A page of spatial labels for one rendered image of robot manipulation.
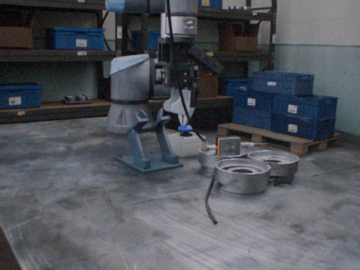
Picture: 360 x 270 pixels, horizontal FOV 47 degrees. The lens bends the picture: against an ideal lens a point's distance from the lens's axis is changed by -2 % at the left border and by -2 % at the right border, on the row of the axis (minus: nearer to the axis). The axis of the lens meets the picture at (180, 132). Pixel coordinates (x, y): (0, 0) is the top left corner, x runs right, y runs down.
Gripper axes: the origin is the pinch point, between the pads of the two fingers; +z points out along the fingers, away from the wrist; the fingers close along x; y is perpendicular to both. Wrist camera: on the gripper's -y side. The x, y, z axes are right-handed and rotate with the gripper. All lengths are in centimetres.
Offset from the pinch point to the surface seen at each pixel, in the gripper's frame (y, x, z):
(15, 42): -24, -324, -20
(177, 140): 3.4, 1.7, 4.3
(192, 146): 0.3, 3.4, 5.8
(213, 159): 4.7, 17.9, 4.9
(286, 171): -4.6, 29.4, 6.0
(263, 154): -7.4, 19.7, 5.0
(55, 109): -58, -319, 44
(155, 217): 26.0, 31.8, 8.3
